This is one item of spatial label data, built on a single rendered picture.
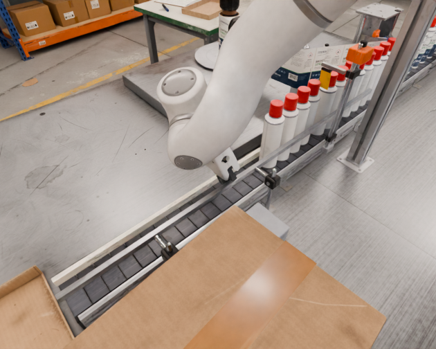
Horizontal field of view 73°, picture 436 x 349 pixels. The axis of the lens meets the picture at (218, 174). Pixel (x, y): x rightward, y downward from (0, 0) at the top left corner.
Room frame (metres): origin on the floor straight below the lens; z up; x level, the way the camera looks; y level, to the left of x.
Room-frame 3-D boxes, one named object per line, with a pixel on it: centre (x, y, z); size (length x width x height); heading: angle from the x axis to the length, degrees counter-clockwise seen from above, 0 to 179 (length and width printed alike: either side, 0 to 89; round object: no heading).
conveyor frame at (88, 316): (0.78, -0.31, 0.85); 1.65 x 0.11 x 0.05; 131
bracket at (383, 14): (1.13, -0.57, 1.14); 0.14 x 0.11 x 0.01; 131
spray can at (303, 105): (0.70, -0.23, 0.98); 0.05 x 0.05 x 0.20
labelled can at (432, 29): (1.25, -0.85, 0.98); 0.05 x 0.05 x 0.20
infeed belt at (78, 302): (0.78, -0.31, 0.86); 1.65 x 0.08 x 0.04; 131
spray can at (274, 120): (0.63, -0.15, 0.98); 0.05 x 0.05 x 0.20
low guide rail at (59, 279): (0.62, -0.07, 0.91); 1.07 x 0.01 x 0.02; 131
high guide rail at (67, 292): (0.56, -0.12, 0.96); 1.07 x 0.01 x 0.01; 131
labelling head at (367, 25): (1.13, -0.57, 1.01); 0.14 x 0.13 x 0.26; 131
